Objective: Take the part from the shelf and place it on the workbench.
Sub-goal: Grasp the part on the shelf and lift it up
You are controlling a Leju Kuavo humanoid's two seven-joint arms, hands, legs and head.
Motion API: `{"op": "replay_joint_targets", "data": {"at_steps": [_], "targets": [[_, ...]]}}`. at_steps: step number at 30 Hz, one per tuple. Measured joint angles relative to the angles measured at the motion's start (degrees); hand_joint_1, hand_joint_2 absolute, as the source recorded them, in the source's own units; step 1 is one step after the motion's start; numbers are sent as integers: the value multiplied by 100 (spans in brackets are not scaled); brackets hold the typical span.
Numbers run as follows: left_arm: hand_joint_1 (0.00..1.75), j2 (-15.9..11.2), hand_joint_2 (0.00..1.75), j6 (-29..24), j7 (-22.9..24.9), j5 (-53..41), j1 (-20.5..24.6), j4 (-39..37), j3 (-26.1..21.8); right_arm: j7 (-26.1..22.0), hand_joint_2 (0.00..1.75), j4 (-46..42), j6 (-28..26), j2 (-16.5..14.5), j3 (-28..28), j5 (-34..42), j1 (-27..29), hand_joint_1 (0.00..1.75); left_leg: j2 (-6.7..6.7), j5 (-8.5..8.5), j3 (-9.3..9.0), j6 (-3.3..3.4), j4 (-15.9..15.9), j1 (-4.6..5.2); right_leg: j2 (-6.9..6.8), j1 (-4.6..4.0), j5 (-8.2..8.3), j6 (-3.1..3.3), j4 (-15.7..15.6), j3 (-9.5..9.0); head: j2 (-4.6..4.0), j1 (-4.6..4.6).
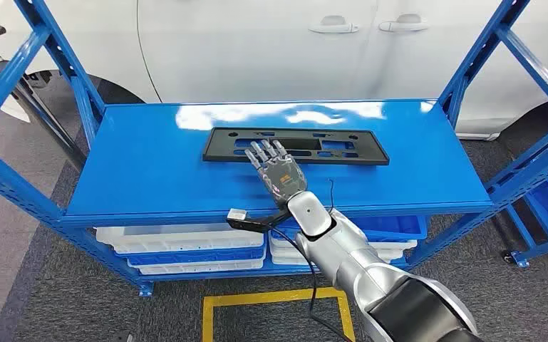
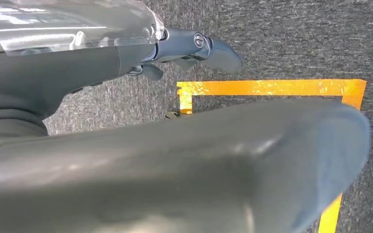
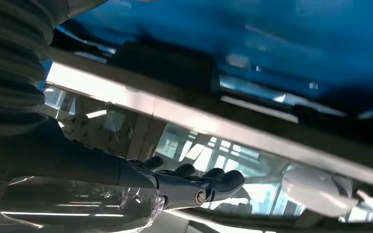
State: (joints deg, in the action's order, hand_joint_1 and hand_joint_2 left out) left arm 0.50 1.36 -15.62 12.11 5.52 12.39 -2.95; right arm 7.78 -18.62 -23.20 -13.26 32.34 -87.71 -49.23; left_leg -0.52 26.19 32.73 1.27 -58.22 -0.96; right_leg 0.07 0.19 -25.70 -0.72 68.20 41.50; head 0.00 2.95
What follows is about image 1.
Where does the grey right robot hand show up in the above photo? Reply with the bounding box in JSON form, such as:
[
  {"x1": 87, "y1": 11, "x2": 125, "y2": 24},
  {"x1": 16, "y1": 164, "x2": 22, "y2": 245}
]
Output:
[{"x1": 244, "y1": 139, "x2": 309, "y2": 209}]

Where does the black plastic plate frame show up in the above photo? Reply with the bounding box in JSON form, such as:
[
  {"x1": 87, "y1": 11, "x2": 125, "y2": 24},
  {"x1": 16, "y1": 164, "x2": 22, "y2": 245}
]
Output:
[{"x1": 202, "y1": 127, "x2": 391, "y2": 166}]

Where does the yellow floor tape square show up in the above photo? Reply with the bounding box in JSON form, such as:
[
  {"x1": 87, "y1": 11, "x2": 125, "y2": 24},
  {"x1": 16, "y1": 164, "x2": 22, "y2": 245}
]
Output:
[{"x1": 202, "y1": 286, "x2": 357, "y2": 342}]

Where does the white car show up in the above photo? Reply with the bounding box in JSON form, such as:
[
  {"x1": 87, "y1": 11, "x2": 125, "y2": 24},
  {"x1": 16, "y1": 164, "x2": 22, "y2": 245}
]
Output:
[{"x1": 0, "y1": 0, "x2": 548, "y2": 142}]

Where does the black car tyre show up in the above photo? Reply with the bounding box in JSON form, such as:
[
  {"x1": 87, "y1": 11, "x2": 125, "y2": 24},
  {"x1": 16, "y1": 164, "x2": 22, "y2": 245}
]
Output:
[{"x1": 77, "y1": 73, "x2": 145, "y2": 107}]

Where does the black camera bracket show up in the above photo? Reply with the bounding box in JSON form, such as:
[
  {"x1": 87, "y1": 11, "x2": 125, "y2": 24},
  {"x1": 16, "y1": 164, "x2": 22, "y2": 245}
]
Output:
[{"x1": 249, "y1": 209, "x2": 294, "y2": 232}]

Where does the black cable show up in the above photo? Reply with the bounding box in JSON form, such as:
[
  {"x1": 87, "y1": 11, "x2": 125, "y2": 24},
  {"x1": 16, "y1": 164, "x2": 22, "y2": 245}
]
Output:
[{"x1": 272, "y1": 227, "x2": 356, "y2": 342}]

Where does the white car door handle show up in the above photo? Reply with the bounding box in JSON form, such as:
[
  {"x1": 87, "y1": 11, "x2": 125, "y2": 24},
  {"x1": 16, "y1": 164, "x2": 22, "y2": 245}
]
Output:
[
  {"x1": 308, "y1": 15, "x2": 361, "y2": 34},
  {"x1": 378, "y1": 14, "x2": 430, "y2": 33}
]

